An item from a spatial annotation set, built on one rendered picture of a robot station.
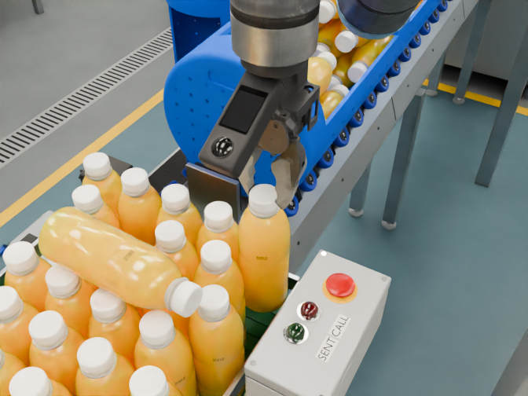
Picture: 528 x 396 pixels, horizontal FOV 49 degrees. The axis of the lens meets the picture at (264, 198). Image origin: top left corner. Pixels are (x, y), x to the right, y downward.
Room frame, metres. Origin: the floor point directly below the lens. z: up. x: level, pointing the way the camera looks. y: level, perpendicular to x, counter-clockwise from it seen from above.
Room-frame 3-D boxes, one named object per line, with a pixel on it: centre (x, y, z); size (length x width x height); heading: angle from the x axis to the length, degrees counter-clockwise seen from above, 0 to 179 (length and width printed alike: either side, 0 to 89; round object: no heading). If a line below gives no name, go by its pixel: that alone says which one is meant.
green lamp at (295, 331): (0.38, -0.04, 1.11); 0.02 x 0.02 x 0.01
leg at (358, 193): (1.67, -0.37, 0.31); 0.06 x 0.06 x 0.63; 61
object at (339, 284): (0.45, -0.09, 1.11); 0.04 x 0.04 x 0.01
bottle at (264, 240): (0.54, 0.00, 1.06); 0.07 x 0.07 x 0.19
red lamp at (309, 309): (0.41, -0.05, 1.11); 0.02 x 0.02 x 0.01
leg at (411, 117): (1.60, -0.49, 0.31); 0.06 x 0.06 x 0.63; 61
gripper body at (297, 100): (0.56, -0.01, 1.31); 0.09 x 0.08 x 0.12; 151
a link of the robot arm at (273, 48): (0.56, -0.01, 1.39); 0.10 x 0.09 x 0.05; 61
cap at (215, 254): (0.50, 0.06, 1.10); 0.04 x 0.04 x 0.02
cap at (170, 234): (0.54, 0.13, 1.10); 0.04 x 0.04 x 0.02
